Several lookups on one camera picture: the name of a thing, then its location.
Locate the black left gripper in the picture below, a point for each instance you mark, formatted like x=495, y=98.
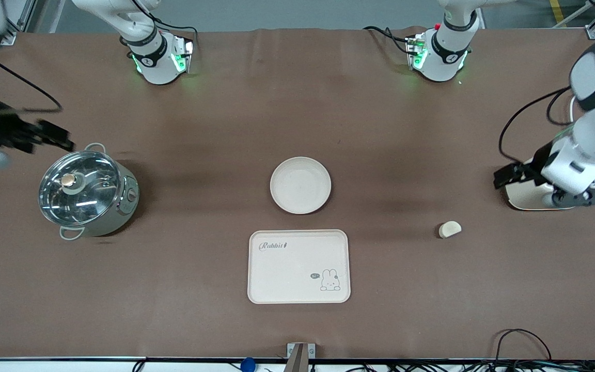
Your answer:
x=531, y=168

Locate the white steamed bun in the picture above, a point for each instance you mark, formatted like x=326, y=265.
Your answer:
x=450, y=229

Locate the round cream plate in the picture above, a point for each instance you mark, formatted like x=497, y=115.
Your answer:
x=300, y=186

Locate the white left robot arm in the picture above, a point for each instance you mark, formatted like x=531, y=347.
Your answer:
x=594, y=129

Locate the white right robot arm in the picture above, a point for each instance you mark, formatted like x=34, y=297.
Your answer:
x=155, y=62

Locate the cream rabbit print tray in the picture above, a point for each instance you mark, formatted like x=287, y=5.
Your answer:
x=297, y=268

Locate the cream two-slot toaster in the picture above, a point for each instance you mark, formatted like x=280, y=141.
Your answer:
x=527, y=199

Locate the glass pot lid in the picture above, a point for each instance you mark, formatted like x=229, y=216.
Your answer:
x=83, y=191

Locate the pale green electric cooking pot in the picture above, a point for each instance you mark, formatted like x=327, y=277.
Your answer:
x=122, y=206

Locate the brown table cover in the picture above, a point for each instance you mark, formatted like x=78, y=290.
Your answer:
x=380, y=129

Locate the blue round knob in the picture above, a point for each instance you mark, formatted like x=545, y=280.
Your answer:
x=247, y=365

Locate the aluminium frame profile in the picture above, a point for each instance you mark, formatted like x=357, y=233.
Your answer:
x=9, y=39
x=594, y=32

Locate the metal table edge bracket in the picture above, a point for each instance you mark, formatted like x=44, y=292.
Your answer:
x=300, y=356

